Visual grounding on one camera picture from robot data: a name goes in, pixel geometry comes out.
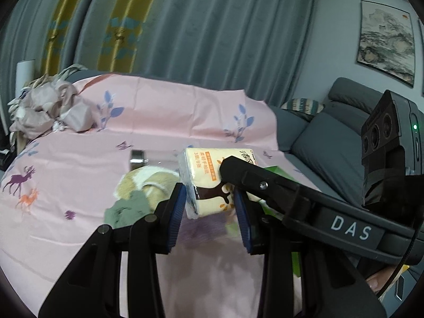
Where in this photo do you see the green fluffy towel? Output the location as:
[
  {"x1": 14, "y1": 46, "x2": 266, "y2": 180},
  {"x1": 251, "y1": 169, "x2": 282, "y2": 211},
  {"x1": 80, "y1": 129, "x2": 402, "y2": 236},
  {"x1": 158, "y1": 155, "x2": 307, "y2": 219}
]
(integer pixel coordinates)
[{"x1": 104, "y1": 190, "x2": 161, "y2": 229}]

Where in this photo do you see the white panel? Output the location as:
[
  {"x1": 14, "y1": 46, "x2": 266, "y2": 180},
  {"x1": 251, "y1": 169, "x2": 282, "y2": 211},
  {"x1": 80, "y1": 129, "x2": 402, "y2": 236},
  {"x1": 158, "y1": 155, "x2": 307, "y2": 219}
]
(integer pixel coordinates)
[{"x1": 16, "y1": 60, "x2": 36, "y2": 87}]

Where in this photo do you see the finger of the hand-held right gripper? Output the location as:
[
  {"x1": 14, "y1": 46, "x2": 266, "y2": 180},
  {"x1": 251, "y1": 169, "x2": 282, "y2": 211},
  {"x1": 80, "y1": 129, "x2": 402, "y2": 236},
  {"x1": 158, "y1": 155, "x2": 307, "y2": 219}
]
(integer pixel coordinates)
[{"x1": 219, "y1": 157, "x2": 319, "y2": 220}]

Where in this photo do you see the person's right hand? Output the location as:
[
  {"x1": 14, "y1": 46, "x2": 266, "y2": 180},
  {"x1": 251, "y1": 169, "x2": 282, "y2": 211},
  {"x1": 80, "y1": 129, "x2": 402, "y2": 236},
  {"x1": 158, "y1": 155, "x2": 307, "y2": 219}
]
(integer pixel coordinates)
[{"x1": 366, "y1": 265, "x2": 397, "y2": 294}]

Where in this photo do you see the crumpled beige blanket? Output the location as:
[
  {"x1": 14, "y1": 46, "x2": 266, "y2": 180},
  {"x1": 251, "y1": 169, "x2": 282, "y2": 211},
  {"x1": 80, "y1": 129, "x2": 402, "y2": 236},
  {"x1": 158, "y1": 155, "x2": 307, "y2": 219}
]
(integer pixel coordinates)
[{"x1": 7, "y1": 64, "x2": 100, "y2": 143}]

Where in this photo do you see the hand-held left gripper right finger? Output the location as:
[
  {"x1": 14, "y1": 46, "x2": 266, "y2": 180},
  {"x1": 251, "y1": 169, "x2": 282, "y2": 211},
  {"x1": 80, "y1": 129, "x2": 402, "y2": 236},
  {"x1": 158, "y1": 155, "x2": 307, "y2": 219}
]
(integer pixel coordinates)
[{"x1": 233, "y1": 190, "x2": 387, "y2": 318}]

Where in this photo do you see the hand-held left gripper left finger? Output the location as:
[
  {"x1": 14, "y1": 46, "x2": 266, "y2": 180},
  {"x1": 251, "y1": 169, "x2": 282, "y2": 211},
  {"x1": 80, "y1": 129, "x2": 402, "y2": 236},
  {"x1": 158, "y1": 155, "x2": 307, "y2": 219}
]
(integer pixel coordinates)
[{"x1": 38, "y1": 182, "x2": 188, "y2": 318}]

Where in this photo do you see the patterned cushion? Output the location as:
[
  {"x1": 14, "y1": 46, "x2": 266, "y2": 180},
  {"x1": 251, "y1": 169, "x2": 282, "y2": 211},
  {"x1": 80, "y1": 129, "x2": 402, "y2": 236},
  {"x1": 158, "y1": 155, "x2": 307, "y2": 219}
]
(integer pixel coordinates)
[{"x1": 281, "y1": 98, "x2": 326, "y2": 115}]

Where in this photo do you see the pink printed bedsheet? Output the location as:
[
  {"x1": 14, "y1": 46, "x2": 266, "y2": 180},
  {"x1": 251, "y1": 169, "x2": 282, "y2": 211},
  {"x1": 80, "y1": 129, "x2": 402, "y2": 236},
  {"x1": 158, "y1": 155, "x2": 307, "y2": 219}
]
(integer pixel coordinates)
[{"x1": 0, "y1": 73, "x2": 319, "y2": 318}]

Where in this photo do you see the yellow white fluffy towel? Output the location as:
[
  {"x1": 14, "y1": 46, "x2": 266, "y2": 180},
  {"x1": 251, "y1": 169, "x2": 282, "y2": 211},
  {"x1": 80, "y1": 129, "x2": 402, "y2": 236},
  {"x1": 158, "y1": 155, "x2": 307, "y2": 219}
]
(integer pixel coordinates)
[{"x1": 113, "y1": 166, "x2": 182, "y2": 207}]

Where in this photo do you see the framed landscape painting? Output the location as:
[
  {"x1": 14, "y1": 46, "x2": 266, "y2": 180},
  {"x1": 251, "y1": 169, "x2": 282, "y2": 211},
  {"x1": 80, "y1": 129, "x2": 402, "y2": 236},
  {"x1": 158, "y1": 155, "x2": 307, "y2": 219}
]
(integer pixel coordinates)
[{"x1": 356, "y1": 0, "x2": 416, "y2": 88}]

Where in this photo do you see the grey sofa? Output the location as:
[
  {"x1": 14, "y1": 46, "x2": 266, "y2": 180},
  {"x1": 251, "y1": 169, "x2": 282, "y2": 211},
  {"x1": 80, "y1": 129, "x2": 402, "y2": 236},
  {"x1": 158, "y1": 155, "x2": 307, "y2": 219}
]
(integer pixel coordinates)
[{"x1": 268, "y1": 77, "x2": 424, "y2": 206}]

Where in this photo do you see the yellow tissue pack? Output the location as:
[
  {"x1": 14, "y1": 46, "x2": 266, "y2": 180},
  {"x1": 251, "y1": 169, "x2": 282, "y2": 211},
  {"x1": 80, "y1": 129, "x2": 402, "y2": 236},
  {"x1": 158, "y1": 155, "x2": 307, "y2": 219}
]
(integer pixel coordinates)
[{"x1": 178, "y1": 147, "x2": 266, "y2": 220}]

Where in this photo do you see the green box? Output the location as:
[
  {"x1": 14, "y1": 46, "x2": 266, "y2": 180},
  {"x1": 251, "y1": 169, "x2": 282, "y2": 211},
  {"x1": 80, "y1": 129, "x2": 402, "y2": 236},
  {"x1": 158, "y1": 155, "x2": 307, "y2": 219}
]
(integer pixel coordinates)
[{"x1": 258, "y1": 165, "x2": 302, "y2": 277}]

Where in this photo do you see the glass bottle with metal lid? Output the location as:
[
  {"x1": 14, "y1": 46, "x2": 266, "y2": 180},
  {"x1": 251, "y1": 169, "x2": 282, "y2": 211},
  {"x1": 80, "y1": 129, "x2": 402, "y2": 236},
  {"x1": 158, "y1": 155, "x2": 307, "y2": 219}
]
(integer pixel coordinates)
[{"x1": 130, "y1": 150, "x2": 181, "y2": 167}]

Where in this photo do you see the purple fluffy towel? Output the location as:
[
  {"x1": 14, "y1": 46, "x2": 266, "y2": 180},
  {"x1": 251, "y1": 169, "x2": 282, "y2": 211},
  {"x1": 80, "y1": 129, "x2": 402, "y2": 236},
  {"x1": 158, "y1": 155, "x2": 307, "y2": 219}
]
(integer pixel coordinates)
[{"x1": 180, "y1": 214, "x2": 247, "y2": 242}]

